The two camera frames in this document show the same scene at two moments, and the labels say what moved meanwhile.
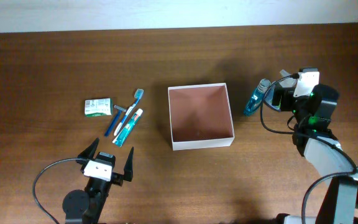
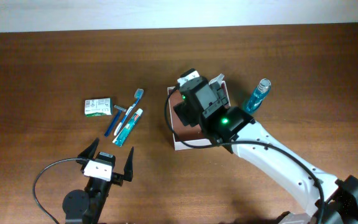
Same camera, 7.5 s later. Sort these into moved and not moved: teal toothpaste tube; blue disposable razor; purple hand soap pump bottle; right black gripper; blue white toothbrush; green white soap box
Moved: right black gripper; purple hand soap pump bottle
Not moved: green white soap box; blue white toothbrush; teal toothpaste tube; blue disposable razor
